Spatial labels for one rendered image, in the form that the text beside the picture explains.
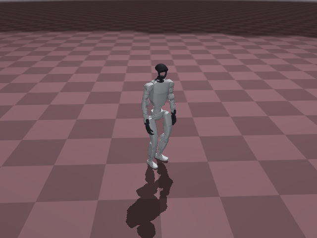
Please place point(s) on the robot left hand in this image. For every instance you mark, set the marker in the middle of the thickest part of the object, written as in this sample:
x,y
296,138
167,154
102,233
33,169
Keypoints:
x,y
173,116

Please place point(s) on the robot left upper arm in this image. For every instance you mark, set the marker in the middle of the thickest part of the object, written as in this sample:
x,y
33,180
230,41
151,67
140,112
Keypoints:
x,y
170,92

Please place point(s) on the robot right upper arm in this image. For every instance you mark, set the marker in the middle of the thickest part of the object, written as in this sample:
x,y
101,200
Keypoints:
x,y
147,89

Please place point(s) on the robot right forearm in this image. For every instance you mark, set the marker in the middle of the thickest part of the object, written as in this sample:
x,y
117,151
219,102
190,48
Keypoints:
x,y
145,112

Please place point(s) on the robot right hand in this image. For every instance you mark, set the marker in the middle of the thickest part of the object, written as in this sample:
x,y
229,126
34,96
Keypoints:
x,y
148,127

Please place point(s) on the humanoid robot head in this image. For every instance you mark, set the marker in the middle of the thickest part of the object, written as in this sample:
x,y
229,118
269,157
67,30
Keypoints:
x,y
161,68

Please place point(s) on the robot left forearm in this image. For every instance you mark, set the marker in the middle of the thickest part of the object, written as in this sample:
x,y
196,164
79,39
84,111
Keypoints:
x,y
172,105

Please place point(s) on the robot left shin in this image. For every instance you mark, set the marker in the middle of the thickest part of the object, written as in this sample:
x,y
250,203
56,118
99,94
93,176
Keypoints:
x,y
161,146

